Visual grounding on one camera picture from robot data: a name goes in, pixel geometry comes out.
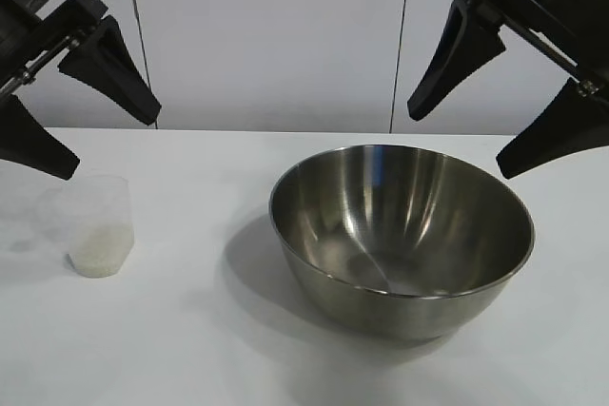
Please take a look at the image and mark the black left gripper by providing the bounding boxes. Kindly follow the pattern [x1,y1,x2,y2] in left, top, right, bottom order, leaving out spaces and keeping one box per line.
[0,0,163,183]

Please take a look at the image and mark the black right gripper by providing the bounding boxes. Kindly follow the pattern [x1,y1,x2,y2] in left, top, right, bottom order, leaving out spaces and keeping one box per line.
[407,0,609,182]

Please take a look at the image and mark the clear plastic measuring cup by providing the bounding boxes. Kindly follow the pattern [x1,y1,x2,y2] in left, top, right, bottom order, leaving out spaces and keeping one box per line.
[37,175,136,279]

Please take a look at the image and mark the white rice grains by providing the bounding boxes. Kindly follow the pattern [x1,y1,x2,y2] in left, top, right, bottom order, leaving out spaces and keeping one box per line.
[69,223,136,279]

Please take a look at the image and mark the stainless steel mixing bowl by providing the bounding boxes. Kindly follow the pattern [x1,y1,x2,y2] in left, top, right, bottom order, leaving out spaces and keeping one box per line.
[268,143,535,343]

